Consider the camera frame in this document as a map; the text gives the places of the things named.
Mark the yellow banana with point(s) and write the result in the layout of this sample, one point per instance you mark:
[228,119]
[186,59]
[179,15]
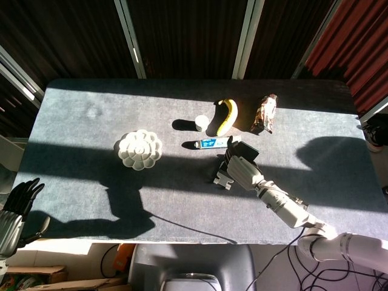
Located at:
[230,116]

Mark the grey robot body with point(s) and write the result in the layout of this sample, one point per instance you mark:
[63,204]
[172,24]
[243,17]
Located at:
[194,266]

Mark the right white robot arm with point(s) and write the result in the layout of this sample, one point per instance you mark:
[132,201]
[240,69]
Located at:
[288,209]

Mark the red curtain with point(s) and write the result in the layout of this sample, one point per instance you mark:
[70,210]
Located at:
[351,36]

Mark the dark brown curtain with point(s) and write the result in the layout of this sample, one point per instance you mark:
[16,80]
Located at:
[188,36]

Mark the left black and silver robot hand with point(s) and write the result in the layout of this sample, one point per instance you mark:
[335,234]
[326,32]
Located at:
[10,221]

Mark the crumpled brown snack bag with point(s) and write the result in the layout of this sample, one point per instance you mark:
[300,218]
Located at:
[265,115]

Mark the white frame post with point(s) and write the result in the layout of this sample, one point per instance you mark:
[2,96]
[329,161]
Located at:
[130,36]
[246,39]

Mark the grey frame post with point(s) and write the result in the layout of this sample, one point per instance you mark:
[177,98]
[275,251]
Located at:
[315,39]

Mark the black and white sneaker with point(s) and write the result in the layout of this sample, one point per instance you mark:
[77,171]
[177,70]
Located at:
[376,133]

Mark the blue and white toothpaste tube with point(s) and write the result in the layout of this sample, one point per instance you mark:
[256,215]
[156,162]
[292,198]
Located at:
[212,143]

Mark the white frame rail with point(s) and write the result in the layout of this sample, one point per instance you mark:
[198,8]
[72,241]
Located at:
[18,78]

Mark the blue-grey table cloth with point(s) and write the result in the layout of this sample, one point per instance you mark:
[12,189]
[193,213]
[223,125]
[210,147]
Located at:
[75,127]

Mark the brown cardboard box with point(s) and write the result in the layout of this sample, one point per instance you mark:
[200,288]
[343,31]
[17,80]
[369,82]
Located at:
[39,272]

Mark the white plastic stand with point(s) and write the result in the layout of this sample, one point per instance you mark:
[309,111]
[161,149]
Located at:
[222,179]

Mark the black smartphone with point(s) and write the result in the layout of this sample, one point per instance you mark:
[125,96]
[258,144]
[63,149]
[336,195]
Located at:
[249,151]

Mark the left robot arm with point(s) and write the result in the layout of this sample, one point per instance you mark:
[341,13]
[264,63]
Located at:
[3,266]

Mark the small white cup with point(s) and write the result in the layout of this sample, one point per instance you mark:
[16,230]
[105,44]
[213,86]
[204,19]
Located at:
[202,122]

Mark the flat cardboard sheet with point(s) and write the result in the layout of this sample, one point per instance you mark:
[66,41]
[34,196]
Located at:
[78,285]

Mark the white flower-shaped palette tray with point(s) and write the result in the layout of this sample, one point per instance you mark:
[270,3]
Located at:
[140,150]

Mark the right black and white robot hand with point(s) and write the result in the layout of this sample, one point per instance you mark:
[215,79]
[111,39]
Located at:
[242,171]

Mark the orange object under table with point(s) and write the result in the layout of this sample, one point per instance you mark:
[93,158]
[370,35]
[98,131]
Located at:
[124,256]

